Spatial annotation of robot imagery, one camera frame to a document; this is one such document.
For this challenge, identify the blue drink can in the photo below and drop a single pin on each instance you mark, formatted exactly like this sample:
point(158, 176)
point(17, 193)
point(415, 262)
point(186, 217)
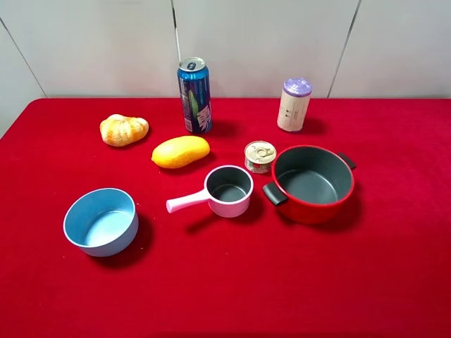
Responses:
point(194, 88)

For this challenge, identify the small tin can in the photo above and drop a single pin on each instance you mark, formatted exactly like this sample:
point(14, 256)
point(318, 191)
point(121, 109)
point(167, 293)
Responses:
point(259, 157)

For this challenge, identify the yellow mango toy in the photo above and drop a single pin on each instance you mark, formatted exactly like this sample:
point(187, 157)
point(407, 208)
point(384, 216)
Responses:
point(180, 151)

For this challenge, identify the purple bag roll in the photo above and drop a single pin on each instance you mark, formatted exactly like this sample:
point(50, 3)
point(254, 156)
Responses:
point(294, 102)

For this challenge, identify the peeled orange toy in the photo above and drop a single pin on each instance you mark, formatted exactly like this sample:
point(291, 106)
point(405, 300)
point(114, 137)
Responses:
point(119, 130)

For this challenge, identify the red tablecloth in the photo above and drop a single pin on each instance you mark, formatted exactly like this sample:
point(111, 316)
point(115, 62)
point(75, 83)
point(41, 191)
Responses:
point(380, 269)

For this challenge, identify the blue bowl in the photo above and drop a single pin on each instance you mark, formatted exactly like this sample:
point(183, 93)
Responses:
point(102, 222)

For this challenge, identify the pink saucepan with handle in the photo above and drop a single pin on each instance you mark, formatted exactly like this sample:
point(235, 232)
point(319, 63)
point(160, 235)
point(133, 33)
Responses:
point(227, 190)

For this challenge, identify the red pot black handles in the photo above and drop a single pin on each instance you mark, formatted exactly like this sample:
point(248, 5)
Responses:
point(310, 183)

